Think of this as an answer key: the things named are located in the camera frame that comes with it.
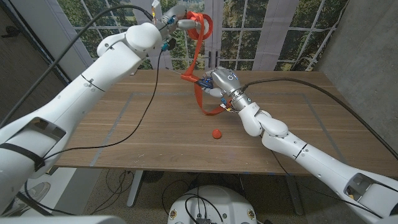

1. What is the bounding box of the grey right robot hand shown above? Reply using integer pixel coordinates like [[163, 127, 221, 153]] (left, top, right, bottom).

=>
[[201, 67, 243, 100]]

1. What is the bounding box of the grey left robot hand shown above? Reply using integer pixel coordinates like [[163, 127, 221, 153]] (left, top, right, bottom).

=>
[[160, 4, 205, 34]]

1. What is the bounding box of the blue black handled screwdriver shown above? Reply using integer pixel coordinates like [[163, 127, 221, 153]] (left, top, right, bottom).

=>
[[165, 67, 215, 90]]

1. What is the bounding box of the orange ribbon roll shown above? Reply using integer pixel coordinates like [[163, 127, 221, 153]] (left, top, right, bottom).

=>
[[180, 11, 233, 116]]

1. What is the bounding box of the printed window backdrop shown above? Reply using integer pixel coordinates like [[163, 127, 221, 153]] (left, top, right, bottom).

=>
[[46, 0, 351, 91]]

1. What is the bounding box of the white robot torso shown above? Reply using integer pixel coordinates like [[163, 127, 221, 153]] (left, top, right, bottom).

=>
[[167, 185, 258, 224]]

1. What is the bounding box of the black round base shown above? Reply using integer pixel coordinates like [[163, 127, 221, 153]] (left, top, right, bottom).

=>
[[141, 170, 165, 184]]

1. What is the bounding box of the grey table leg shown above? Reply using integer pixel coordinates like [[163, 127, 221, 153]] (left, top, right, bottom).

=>
[[284, 175, 304, 216]]

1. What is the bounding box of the white table leg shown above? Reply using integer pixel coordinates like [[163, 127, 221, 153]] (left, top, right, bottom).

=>
[[126, 170, 144, 208]]

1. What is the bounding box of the white robot body edge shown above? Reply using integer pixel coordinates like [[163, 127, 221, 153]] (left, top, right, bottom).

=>
[[0, 215, 127, 224]]

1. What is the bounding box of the grey white sneaker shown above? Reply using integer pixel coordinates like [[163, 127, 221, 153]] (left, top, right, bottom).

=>
[[9, 182, 52, 215]]

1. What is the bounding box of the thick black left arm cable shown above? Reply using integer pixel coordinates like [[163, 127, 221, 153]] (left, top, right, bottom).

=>
[[0, 3, 155, 128]]

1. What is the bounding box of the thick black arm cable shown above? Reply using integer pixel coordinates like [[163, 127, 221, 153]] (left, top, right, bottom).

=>
[[0, 3, 155, 128], [239, 77, 398, 161]]

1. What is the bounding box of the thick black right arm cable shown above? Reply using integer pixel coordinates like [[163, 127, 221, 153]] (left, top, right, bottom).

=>
[[239, 77, 398, 161]]

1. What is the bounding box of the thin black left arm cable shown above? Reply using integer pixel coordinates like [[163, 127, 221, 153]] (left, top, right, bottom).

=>
[[42, 49, 164, 161]]

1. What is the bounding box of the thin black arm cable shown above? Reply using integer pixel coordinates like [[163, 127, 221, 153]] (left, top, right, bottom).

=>
[[42, 49, 164, 161], [270, 151, 383, 219]]

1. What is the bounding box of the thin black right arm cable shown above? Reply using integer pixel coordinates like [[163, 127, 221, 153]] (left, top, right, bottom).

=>
[[270, 151, 383, 219]]

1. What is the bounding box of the black torso cable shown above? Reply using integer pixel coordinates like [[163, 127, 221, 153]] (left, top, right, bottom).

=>
[[161, 179, 224, 224]]

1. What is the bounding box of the black floor cable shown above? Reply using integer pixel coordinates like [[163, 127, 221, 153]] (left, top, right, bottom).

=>
[[105, 170, 135, 203]]

